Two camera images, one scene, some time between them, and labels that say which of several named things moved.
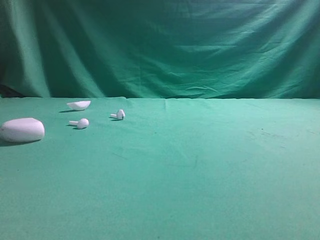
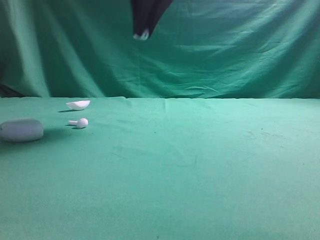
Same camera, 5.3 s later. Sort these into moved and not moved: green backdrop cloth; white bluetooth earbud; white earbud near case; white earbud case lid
Moved: white bluetooth earbud
Not moved: white earbud case lid; green backdrop cloth; white earbud near case
